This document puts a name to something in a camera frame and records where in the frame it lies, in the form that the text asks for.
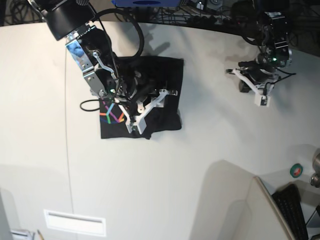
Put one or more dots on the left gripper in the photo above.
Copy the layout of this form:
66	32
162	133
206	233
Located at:
255	77

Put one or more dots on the green tape roll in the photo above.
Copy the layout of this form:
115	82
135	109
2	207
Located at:
296	170

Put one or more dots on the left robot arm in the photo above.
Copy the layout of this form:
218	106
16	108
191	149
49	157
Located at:
264	24

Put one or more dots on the black t-shirt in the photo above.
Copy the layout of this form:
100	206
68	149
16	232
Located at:
168	73

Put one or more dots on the black keyboard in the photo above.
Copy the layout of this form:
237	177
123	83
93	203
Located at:
288	201

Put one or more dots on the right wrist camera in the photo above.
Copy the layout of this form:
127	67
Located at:
139	125

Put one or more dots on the pencil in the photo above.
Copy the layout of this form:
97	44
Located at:
40	235

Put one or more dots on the power strip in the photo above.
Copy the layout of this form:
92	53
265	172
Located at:
209	21

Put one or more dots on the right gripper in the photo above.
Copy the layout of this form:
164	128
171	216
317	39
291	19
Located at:
139	95

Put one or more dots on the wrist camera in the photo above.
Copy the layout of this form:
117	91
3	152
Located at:
262	100
139	125

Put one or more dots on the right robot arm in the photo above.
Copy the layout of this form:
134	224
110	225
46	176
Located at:
90	46

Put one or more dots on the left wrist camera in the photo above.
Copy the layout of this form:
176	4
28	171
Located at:
262	100

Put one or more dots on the silver metal cylinder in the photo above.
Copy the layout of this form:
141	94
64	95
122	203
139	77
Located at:
315	177

